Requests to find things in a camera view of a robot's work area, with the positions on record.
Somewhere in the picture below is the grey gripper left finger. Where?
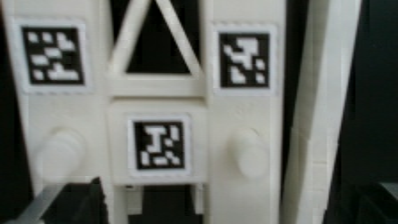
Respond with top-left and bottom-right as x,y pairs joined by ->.
11,178 -> 107,224

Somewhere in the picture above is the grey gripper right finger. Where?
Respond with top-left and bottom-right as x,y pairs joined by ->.
355,182 -> 398,224

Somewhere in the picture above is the white H-shaped chair back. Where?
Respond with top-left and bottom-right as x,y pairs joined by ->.
0,0 -> 286,224

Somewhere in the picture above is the white U-shaped fence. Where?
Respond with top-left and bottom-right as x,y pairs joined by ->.
279,0 -> 362,224

